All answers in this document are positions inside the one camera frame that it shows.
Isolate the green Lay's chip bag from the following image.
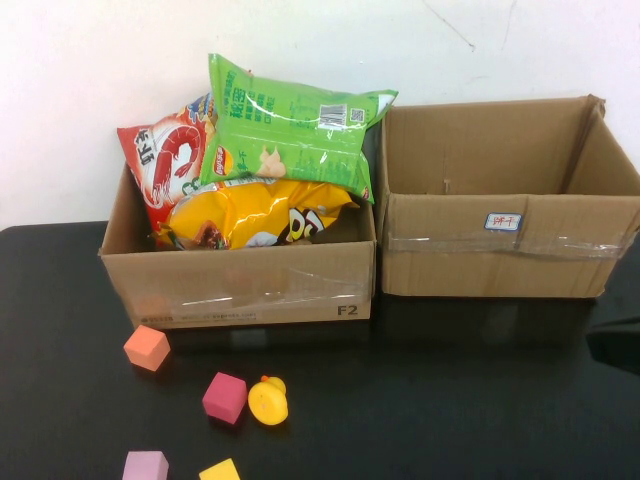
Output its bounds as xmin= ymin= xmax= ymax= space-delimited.
xmin=198 ymin=52 xmax=400 ymax=205

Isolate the orange foam cube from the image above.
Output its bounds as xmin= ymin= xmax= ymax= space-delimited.
xmin=123 ymin=324 xmax=172 ymax=373

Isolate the light purple foam cube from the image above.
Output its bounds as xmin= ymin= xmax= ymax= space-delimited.
xmin=121 ymin=450 xmax=170 ymax=480

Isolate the magenta foam cube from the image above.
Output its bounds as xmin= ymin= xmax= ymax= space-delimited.
xmin=201 ymin=371 xmax=249 ymax=420

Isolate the yellow rubber duck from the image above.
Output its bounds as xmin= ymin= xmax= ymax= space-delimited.
xmin=247 ymin=375 xmax=290 ymax=427

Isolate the cardboard box marked F2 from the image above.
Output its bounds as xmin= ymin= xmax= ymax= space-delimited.
xmin=98 ymin=144 xmax=377 ymax=331

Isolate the white blue-edged label sticker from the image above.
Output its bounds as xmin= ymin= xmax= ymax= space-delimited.
xmin=485 ymin=212 xmax=523 ymax=231

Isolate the cardboard box with label sticker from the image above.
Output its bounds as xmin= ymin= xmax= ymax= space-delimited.
xmin=374 ymin=93 xmax=640 ymax=300

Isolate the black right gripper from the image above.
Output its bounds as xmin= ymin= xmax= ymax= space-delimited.
xmin=586 ymin=318 xmax=640 ymax=380

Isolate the yellow foam cube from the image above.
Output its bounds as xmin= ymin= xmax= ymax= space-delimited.
xmin=198 ymin=457 xmax=241 ymax=480

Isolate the red shrimp snack bag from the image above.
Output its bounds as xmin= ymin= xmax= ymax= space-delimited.
xmin=116 ymin=92 xmax=221 ymax=241

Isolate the yellow snack bag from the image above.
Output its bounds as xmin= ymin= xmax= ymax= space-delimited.
xmin=149 ymin=178 xmax=361 ymax=251

